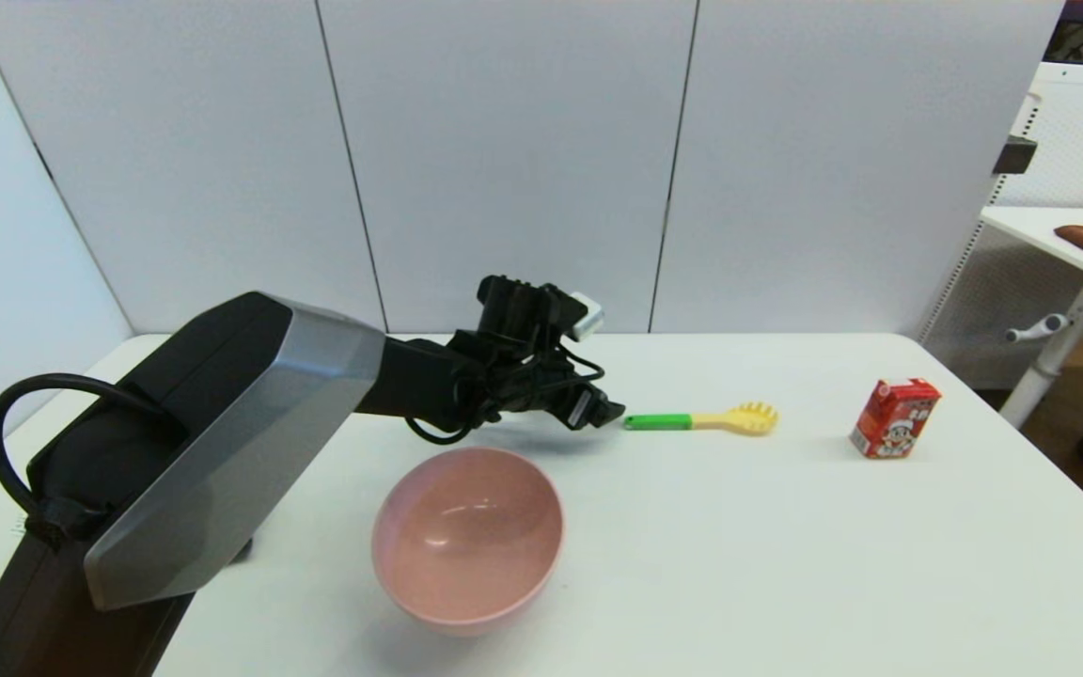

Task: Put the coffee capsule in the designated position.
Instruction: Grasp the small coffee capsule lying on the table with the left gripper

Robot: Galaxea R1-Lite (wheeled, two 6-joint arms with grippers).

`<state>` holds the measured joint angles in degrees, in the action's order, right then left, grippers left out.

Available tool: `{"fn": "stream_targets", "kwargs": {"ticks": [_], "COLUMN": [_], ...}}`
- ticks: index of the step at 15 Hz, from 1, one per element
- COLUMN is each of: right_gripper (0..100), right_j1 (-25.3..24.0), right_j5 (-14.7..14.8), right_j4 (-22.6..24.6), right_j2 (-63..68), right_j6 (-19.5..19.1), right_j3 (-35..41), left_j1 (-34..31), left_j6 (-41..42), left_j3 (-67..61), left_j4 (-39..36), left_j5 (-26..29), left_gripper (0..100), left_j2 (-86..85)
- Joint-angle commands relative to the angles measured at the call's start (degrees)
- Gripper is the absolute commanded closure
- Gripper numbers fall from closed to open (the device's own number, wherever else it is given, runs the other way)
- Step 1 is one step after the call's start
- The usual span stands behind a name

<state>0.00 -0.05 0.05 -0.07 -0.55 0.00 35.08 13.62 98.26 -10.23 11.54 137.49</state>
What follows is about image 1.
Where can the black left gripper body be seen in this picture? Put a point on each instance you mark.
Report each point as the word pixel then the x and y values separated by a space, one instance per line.
pixel 513 338

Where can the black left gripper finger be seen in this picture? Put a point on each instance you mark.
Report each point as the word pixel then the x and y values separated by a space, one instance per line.
pixel 611 411
pixel 579 409

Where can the black and silver left robot arm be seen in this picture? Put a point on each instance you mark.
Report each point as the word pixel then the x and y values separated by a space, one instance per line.
pixel 222 442

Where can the pink bowl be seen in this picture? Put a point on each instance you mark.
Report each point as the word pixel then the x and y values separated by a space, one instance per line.
pixel 466 538

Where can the red milk carton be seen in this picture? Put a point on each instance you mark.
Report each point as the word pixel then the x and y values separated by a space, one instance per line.
pixel 893 419

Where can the white side table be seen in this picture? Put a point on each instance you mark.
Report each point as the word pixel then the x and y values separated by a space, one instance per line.
pixel 1030 226

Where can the black box on pegboard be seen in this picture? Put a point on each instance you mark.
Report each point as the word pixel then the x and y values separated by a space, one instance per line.
pixel 1013 155

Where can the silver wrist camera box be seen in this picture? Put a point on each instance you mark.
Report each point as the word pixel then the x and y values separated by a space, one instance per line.
pixel 587 316

